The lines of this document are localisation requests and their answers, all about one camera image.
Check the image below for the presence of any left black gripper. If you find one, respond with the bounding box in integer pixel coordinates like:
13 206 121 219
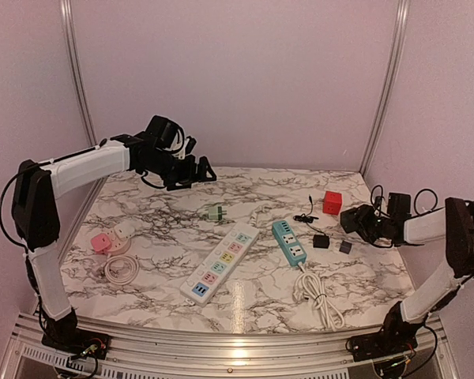
142 149 216 190

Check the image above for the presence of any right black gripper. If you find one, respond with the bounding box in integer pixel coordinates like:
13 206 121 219
345 204 393 242

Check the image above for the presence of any dark green cube adapter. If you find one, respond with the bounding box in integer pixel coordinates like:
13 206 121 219
340 208 359 234

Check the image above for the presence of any small black usb charger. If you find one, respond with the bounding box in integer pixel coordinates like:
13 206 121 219
339 241 352 254

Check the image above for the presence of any red cube socket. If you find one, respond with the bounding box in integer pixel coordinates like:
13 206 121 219
322 191 343 216

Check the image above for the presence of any light green plug adapter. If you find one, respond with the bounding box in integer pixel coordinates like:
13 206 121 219
207 205 227 222

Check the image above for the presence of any black power adapter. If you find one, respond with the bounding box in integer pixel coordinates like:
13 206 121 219
312 235 330 249

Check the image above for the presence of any teal power strip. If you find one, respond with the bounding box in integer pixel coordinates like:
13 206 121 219
272 220 307 267

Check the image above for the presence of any white long power strip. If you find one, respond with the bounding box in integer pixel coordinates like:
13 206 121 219
179 222 259 307

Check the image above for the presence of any beige round power strip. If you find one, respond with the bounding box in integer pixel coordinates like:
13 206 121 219
103 221 135 256

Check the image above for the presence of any pink cube socket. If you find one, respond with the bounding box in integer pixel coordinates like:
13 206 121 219
90 233 112 254

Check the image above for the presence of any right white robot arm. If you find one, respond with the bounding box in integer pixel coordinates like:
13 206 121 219
352 197 474 324

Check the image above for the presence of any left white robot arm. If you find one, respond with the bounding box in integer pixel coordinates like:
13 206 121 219
7 132 216 321

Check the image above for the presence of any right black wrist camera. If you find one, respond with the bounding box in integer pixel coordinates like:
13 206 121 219
387 192 412 220

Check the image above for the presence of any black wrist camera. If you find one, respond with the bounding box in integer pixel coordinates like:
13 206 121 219
387 192 412 220
145 115 185 154

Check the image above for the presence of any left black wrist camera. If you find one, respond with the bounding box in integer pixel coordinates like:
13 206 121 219
145 115 185 154

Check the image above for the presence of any black adapter cable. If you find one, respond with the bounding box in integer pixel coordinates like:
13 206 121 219
294 193 321 230

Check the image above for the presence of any white strip cord and plug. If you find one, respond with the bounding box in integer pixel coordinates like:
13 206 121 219
249 205 269 227

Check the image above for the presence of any white teal strip cord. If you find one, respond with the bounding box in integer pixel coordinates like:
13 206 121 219
294 264 345 331

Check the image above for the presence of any left aluminium post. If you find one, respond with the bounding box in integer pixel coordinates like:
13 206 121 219
59 0 106 151

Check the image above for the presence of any aluminium post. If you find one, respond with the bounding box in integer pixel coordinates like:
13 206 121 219
359 0 411 178
59 0 106 151

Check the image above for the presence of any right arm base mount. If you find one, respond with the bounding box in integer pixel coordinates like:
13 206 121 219
345 302 421 362

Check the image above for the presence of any aluminium front rail frame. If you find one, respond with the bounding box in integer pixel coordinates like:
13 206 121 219
0 313 461 378

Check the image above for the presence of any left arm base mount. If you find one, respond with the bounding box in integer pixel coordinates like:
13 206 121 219
39 309 110 359

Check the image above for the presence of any right aluminium post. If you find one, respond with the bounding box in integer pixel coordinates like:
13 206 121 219
359 0 411 178

